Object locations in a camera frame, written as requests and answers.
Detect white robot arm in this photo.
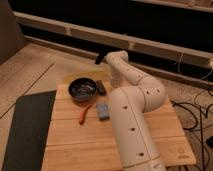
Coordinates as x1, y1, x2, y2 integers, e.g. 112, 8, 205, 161
106, 51, 166, 171

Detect black floor cables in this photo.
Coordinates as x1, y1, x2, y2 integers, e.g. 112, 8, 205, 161
169, 84, 213, 171

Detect dark blue bowl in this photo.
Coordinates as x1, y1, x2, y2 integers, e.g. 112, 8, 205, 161
68, 78, 97, 102

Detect blue sponge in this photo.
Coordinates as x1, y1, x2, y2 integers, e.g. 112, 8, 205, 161
96, 103, 109, 121

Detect small black block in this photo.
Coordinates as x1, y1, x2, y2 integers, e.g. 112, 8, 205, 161
96, 80, 106, 95

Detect dark grey floor mat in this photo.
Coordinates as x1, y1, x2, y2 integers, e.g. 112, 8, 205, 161
1, 90, 56, 171

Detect orange red tool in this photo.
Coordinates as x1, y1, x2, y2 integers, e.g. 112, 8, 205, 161
78, 104, 92, 125

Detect wooden low table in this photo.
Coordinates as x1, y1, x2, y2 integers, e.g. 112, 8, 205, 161
42, 84, 196, 171

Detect long wooden rail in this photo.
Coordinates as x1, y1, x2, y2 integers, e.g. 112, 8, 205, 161
14, 12, 213, 67

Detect black table leg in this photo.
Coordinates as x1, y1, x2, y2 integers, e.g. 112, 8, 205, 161
95, 48, 106, 65

